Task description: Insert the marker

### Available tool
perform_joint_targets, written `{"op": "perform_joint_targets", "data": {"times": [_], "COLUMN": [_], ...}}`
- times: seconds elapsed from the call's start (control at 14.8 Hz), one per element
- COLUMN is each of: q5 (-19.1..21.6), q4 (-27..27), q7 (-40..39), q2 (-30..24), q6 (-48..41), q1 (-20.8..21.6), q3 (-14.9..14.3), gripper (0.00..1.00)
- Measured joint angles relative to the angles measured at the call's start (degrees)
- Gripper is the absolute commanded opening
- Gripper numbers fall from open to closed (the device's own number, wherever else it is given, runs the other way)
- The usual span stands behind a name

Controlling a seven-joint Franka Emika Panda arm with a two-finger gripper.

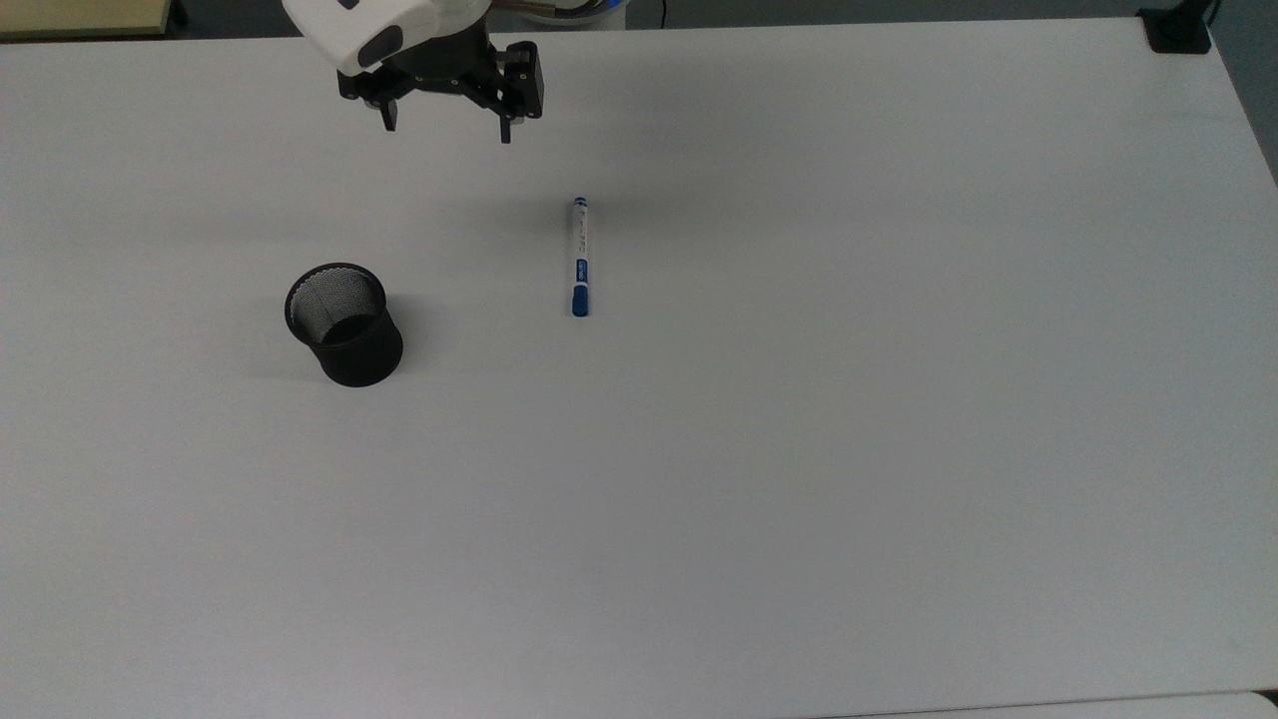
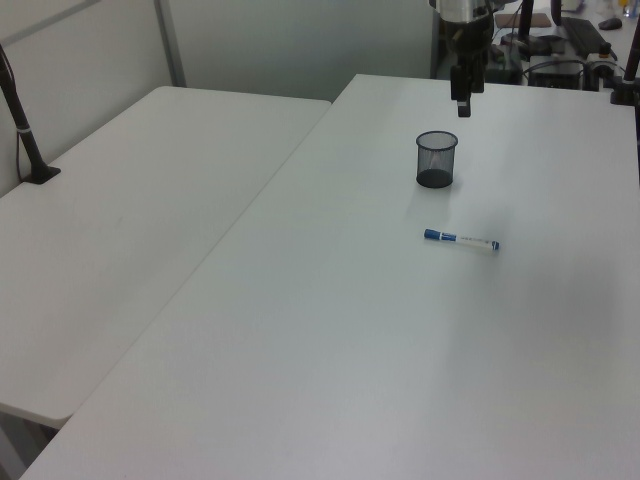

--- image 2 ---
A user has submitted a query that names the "Franka gripper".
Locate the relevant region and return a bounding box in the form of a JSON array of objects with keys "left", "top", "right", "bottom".
[{"left": 442, "top": 19, "right": 494, "bottom": 119}]

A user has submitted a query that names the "black equipment box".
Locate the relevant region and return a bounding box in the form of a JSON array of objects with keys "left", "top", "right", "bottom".
[{"left": 528, "top": 54, "right": 587, "bottom": 90}]

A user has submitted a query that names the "brown desk pad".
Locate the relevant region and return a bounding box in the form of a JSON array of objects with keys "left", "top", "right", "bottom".
[{"left": 493, "top": 13, "right": 552, "bottom": 30}]

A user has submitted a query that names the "black mesh pen holder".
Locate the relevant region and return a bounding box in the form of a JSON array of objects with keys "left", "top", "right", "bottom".
[{"left": 415, "top": 130, "right": 459, "bottom": 190}]

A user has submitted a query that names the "black camera stand pole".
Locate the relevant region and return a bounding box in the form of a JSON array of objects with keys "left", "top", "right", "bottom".
[
  {"left": 0, "top": 43, "right": 63, "bottom": 186},
  {"left": 607, "top": 28, "right": 640, "bottom": 107}
]

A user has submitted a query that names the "blue and white marker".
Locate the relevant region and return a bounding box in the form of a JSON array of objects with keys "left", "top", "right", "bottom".
[{"left": 423, "top": 227, "right": 502, "bottom": 256}]

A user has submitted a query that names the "grey partition post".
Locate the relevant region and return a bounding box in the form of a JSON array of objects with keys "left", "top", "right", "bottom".
[{"left": 153, "top": 0, "right": 188, "bottom": 89}]

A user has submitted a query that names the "white device with black knob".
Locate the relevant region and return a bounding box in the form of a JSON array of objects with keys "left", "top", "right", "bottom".
[{"left": 584, "top": 43, "right": 622, "bottom": 77}]

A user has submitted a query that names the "black monitor stand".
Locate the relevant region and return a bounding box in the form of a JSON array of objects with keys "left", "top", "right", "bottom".
[{"left": 501, "top": 0, "right": 552, "bottom": 57}]

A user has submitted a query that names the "black keyboard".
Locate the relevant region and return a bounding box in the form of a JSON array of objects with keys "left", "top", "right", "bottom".
[{"left": 563, "top": 16, "right": 607, "bottom": 57}]

